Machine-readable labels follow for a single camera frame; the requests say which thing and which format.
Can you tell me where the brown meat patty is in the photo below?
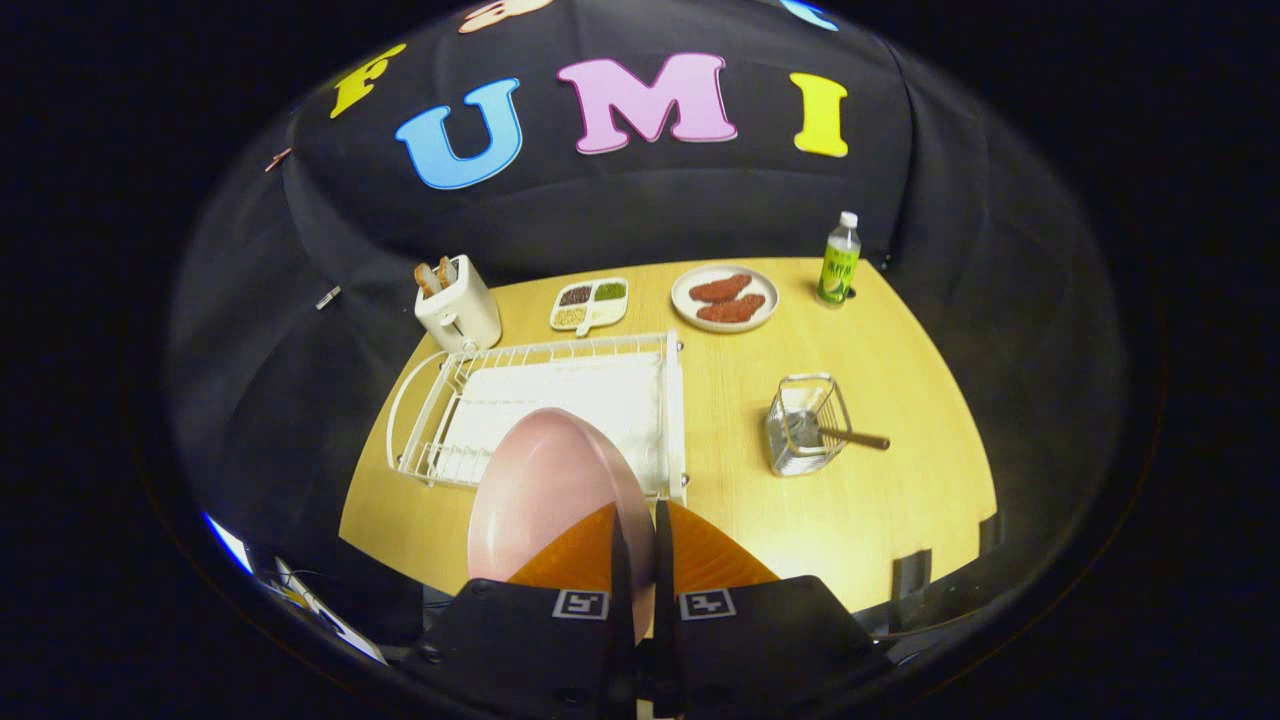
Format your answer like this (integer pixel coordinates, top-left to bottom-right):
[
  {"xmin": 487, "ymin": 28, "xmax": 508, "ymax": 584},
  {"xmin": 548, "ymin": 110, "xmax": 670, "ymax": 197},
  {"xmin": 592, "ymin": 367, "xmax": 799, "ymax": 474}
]
[
  {"xmin": 696, "ymin": 293, "xmax": 767, "ymax": 324},
  {"xmin": 688, "ymin": 273, "xmax": 753, "ymax": 304}
]

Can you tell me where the white plate with meat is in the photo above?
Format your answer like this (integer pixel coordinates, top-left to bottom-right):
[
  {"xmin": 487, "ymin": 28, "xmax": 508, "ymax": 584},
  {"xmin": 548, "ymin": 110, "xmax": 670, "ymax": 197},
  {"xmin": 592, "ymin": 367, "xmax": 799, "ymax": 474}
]
[{"xmin": 671, "ymin": 264, "xmax": 780, "ymax": 333}]

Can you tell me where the green label drink bottle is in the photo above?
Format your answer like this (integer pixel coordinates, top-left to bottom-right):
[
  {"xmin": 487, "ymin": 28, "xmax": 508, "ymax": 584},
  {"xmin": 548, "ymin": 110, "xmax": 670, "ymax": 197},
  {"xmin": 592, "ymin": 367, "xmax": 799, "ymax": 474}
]
[{"xmin": 816, "ymin": 211, "xmax": 862, "ymax": 308}]

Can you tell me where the metal wire basket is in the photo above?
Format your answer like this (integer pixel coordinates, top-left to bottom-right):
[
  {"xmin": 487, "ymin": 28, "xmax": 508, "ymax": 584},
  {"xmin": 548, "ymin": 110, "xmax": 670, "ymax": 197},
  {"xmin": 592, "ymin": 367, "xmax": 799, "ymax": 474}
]
[{"xmin": 765, "ymin": 373, "xmax": 853, "ymax": 477}]

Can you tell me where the white toaster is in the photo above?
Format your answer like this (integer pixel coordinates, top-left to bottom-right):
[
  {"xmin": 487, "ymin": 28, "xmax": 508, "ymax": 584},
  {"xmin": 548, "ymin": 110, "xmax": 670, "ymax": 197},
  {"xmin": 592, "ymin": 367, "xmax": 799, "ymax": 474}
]
[{"xmin": 414, "ymin": 254, "xmax": 503, "ymax": 353}]

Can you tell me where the pink plate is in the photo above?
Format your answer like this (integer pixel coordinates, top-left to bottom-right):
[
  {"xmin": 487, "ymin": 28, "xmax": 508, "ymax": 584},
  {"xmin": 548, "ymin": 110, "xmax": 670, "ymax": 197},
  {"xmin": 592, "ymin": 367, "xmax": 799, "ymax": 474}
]
[{"xmin": 467, "ymin": 407, "xmax": 658, "ymax": 641}]

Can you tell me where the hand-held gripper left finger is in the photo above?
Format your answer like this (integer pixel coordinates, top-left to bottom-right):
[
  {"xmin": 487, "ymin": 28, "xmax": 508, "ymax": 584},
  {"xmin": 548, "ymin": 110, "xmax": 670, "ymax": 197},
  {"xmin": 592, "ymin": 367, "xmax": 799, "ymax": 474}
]
[{"xmin": 405, "ymin": 500, "xmax": 638, "ymax": 720}]

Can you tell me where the white divided seasoning tray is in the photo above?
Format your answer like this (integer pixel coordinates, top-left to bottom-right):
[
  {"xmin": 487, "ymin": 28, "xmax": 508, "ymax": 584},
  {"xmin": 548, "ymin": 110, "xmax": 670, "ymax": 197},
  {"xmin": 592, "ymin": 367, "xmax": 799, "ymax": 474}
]
[{"xmin": 549, "ymin": 277, "xmax": 630, "ymax": 337}]

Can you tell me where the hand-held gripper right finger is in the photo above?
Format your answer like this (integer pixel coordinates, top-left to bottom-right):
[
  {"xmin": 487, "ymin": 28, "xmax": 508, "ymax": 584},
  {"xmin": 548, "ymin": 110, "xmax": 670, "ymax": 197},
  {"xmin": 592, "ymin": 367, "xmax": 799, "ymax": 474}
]
[{"xmin": 652, "ymin": 500, "xmax": 896, "ymax": 720}]

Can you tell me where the white wire dish rack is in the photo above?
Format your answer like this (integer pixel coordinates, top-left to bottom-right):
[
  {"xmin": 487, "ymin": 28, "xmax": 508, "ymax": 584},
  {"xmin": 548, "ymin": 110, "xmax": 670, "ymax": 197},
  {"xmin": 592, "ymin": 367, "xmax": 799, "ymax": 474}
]
[{"xmin": 386, "ymin": 330, "xmax": 689, "ymax": 504}]

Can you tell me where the wooden-handled spoon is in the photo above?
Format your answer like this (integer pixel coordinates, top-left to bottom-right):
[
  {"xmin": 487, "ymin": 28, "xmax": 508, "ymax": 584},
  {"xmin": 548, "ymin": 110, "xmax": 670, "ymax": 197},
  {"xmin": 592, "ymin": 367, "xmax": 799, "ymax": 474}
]
[{"xmin": 790, "ymin": 420, "xmax": 891, "ymax": 451}]

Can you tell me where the white drip tray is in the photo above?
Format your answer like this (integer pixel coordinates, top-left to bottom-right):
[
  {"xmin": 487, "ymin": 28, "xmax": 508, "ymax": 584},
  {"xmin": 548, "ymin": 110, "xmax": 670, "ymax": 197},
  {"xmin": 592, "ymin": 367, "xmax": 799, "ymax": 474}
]
[{"xmin": 435, "ymin": 352, "xmax": 669, "ymax": 496}]

